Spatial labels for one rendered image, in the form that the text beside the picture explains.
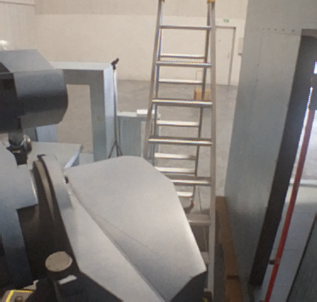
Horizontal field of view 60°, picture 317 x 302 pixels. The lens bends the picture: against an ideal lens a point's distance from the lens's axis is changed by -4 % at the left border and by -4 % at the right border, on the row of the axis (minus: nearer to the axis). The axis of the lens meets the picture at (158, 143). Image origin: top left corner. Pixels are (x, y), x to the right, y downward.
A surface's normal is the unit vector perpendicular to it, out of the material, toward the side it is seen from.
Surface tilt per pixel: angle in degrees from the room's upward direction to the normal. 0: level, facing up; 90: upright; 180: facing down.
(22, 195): 31
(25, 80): 63
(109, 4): 90
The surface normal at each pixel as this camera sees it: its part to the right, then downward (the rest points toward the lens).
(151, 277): -0.15, -0.40
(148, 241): 0.17, -0.79
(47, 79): 0.47, -0.11
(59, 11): -0.10, 0.38
